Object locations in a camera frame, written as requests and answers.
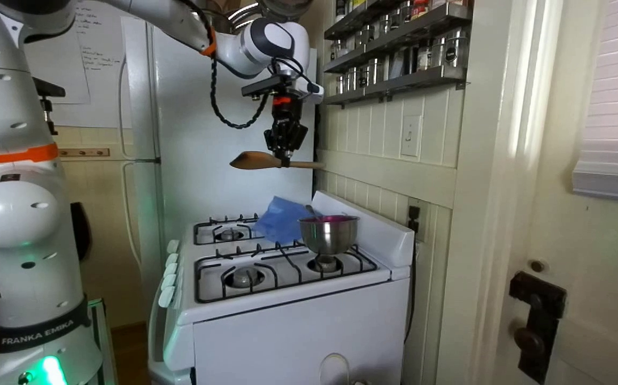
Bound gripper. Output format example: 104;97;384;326
264;95;309;168

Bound wooden spatula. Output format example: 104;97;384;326
229;151;326;171

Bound steel pot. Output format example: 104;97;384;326
298;214;361;256

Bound blue cloth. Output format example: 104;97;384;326
252;195;316;246

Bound white refrigerator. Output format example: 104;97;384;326
118;16;321;305

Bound black stove grate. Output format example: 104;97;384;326
193;214;265;246
195;242;379;304

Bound metal spice rack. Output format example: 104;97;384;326
322;0;474;109

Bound hanging steel pots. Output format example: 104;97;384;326
200;0;315;35

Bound row of spice jars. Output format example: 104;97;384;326
330;0;471;95

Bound white gas stove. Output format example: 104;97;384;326
147;190;416;385

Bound paper sheets with handwriting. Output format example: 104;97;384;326
25;0;130;129

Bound black hanging pan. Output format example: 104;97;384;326
69;202;92;263

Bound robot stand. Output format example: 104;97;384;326
86;298;119;385

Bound dark door lock plate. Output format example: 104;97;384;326
509;271;568;385

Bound dark door knob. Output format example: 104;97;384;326
513;326;546;357

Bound white door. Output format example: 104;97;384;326
493;0;618;385

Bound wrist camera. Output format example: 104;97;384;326
242;74;290;100

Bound white light switch plate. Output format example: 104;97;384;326
400;114;422;158

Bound wall socket with black plug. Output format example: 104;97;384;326
407;198;429;242

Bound wooden wall rail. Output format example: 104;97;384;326
57;148;111;158

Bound black cable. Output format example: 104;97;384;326
404;240;418;344

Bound oven door handle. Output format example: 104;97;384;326
147;302;167;372

